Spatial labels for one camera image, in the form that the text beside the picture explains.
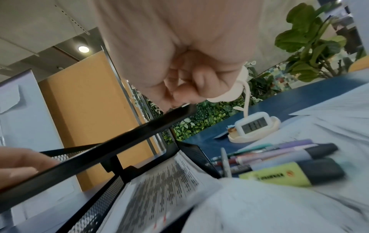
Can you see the person's right hand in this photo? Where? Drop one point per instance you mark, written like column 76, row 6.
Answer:
column 173, row 34

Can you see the person's left hand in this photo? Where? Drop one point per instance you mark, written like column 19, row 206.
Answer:
column 20, row 163

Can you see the black mesh tiered tray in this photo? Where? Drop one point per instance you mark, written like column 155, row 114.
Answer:
column 115, row 141

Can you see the printed paper sheet bundle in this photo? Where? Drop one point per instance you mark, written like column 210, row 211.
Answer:
column 161, row 186

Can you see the bunch of coloured markers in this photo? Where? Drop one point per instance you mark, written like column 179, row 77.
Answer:
column 288, row 175

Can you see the pile of printed papers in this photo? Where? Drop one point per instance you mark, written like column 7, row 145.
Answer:
column 273, row 204

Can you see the white flower-shaped desk lamp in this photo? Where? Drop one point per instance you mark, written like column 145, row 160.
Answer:
column 230, row 93

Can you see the white board panel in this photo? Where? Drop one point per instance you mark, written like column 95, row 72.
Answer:
column 28, row 113

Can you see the round ceiling light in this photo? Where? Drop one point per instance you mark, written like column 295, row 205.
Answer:
column 83, row 48

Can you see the small digital clock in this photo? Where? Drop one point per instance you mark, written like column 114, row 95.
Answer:
column 255, row 124

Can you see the dark green potted plant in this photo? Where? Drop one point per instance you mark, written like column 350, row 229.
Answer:
column 302, row 18

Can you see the dark metal door frame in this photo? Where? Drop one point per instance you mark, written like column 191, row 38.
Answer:
column 127, row 91

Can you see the green plant wall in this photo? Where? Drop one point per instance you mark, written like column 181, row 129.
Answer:
column 201, row 118

